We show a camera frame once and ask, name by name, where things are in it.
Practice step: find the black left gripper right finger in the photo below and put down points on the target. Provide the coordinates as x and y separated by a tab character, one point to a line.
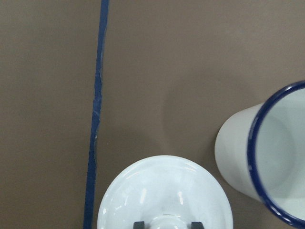
196	225

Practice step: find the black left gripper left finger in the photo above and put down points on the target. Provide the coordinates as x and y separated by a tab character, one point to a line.
139	225

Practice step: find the white ceramic lid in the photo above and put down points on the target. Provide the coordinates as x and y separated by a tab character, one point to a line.
166	192

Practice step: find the white enamel mug blue rim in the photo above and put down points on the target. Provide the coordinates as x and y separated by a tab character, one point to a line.
260	151

